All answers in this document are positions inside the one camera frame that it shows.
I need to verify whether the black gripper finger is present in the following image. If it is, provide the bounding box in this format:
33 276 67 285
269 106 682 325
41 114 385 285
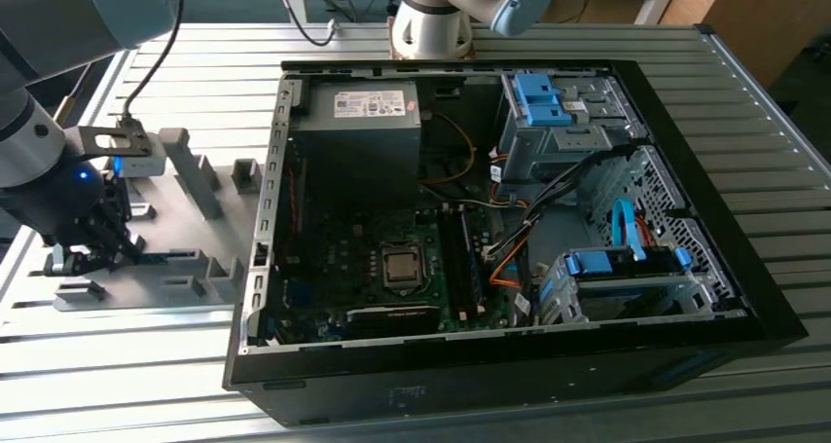
94 175 149 270
41 240 122 278

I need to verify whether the black RAM slot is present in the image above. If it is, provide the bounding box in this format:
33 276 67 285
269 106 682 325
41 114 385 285
438 203 469 319

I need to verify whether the grey parts rack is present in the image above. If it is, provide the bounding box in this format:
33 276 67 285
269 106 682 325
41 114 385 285
53 126 265 314

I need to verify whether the green motherboard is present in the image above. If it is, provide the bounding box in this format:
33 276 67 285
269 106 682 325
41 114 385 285
274 203 520 342

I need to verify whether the grey power supply unit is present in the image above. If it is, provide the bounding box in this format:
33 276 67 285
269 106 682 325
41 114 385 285
290 79 422 203

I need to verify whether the silver CPU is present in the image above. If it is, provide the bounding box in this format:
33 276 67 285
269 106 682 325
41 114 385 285
381 252 421 283

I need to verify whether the black graphics card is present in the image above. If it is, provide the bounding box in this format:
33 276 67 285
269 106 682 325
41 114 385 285
345 302 442 340

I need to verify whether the wooden desk with white legs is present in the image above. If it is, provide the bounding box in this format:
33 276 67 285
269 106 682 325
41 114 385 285
161 0 690 25

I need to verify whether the black PC case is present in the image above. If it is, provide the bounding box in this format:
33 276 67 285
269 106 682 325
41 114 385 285
221 58 809 427

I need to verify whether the blue drive carrier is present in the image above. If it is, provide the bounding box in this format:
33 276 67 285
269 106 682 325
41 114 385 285
510 73 573 127

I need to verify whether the grey metal drive cage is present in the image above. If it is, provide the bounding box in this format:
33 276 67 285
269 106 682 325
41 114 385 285
497 72 648 186

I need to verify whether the hard disk in blue carrier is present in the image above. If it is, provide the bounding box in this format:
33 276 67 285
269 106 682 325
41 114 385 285
561 247 693 283

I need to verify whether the grey metal disk bay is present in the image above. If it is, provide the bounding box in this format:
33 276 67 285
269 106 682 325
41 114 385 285
534 247 741 325

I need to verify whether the brown wooden cabinet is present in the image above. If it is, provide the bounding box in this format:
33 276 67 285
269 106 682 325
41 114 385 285
658 0 831 92

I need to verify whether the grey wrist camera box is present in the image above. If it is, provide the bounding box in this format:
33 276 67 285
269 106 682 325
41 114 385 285
95 126 169 179

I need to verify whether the black camera cable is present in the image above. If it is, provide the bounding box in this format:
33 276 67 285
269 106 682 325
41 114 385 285
118 0 186 132

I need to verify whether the red and black twisted wire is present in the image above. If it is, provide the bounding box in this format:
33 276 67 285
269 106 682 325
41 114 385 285
286 163 306 231

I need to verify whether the black hanging cable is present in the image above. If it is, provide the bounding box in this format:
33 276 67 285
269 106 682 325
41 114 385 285
271 0 352 49

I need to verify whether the yellow wire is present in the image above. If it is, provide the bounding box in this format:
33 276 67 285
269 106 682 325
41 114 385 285
417 111 480 187

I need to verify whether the orange wire bundle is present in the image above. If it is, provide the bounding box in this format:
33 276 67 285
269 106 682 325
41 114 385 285
486 255 525 291

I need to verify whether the blue flat data cable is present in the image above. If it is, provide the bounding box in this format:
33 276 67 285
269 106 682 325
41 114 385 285
610 198 648 262

